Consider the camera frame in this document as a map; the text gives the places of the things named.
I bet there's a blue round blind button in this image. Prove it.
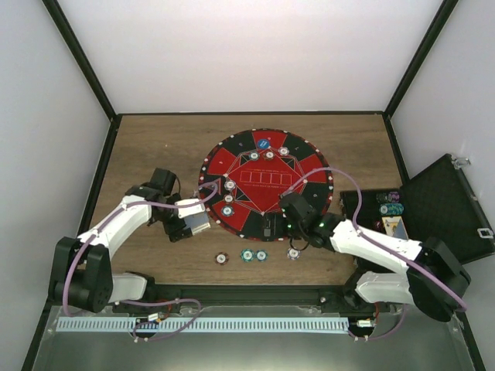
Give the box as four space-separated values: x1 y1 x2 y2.
257 138 271 150

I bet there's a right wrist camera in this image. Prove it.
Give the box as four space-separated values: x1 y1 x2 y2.
279 192 317 232

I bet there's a teal poker chip stack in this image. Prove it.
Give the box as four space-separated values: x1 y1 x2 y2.
240 249 255 262

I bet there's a black aluminium frame rail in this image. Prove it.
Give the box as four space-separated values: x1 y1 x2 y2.
139 284 367 311

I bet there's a teal chip row in case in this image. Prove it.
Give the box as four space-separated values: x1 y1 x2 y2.
379 203 405 216

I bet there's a card deck in case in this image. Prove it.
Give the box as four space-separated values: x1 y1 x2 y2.
382 216 408 240

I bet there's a round red black poker mat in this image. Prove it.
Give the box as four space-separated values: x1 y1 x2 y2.
198 128 333 242

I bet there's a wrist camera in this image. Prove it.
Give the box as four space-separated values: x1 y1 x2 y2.
174 198 206 219
279 192 317 232

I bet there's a purple chip in case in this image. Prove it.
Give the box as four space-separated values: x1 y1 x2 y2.
387 192 400 203

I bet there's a purple cable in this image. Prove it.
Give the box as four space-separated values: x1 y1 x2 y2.
284 167 468 343
61 181 220 344

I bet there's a purple white poker chip stack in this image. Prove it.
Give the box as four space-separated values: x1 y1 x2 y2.
287 248 301 260

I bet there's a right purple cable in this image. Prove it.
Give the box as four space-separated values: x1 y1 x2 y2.
284 167 468 343

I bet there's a blue playing card deck box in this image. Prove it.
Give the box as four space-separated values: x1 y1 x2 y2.
184 212 210 236

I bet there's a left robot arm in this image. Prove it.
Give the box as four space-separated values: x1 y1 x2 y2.
48 168 193 316

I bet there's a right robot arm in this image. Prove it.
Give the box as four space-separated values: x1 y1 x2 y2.
262 213 471 322

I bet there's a black poker set case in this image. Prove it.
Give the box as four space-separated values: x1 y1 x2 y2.
357 155 494 264

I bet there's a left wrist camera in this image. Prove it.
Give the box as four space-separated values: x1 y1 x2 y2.
174 198 206 219

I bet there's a light blue slotted cable duct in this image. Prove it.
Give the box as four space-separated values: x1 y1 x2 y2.
56 317 349 335

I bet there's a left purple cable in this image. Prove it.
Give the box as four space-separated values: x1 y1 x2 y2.
61 181 220 344

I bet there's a brown poker chip stack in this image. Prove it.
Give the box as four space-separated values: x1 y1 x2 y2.
215 253 229 265

